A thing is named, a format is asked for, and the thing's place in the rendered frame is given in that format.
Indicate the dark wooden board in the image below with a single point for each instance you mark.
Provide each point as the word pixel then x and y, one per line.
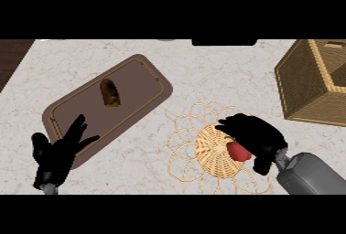
pixel 10 58

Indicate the red bell pepper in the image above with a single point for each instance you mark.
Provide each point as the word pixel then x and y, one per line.
pixel 238 151

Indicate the brown rectangular tray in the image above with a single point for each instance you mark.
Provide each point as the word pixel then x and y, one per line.
pixel 112 103

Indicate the black appliance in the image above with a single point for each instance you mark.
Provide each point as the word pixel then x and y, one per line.
pixel 223 42

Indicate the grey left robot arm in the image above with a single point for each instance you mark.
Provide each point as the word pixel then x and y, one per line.
pixel 50 189

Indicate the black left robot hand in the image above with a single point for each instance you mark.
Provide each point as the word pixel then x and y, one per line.
pixel 53 158

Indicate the dark brown bread loaf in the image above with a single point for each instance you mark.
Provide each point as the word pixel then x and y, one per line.
pixel 110 92

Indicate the woven wicker placemat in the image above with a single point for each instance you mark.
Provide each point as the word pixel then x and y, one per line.
pixel 216 152

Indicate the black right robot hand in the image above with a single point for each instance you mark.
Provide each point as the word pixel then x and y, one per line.
pixel 259 134

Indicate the brown wicker basket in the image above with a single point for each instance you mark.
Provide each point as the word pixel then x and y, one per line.
pixel 315 88

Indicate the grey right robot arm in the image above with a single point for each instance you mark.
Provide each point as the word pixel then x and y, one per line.
pixel 311 175

